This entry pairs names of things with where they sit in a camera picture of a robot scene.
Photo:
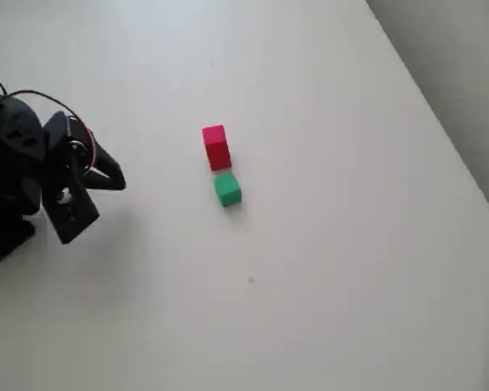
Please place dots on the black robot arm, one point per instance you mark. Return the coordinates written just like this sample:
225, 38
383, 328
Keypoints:
12, 163

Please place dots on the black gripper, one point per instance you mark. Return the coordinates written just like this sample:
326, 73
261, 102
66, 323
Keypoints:
106, 168

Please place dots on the green block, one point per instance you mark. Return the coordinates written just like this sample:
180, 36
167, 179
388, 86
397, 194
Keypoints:
227, 190

